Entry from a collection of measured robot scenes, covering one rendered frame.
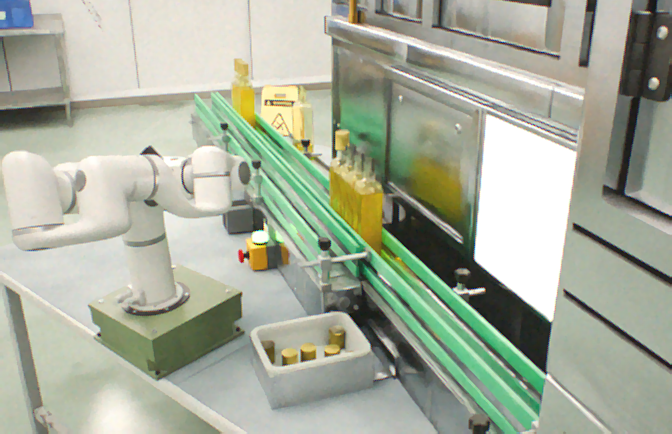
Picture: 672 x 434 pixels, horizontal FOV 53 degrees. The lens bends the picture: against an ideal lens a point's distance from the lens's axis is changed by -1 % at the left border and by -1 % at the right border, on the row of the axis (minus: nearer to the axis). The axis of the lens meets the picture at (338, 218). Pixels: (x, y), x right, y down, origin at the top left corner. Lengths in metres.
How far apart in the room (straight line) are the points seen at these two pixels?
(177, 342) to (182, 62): 6.05
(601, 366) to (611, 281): 0.08
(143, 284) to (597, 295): 1.14
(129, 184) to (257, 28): 6.35
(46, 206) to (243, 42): 6.36
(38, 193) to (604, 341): 0.94
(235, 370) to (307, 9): 6.39
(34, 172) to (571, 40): 0.92
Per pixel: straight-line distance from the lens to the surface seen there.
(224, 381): 1.51
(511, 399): 1.13
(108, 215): 1.22
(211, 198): 1.39
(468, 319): 1.34
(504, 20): 1.38
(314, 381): 1.41
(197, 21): 7.40
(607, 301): 0.60
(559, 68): 1.22
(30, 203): 1.25
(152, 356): 1.51
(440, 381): 1.30
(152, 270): 1.55
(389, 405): 1.43
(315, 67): 7.79
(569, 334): 0.65
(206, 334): 1.57
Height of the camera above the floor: 1.63
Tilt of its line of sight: 23 degrees down
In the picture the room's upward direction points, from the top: straight up
